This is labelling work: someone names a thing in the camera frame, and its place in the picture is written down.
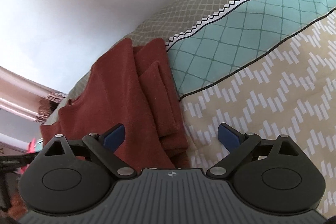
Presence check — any dark red knit sweater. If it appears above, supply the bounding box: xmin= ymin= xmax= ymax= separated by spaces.
xmin=7 ymin=37 xmax=190 ymax=222

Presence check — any patterned quilted bedspread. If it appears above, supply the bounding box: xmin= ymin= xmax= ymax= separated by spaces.
xmin=45 ymin=0 xmax=335 ymax=217

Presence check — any bright pink cloth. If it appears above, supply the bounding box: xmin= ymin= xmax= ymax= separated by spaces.
xmin=19 ymin=139 xmax=43 ymax=174

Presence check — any pink striped curtain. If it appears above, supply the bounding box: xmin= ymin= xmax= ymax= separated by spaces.
xmin=1 ymin=67 xmax=67 ymax=155

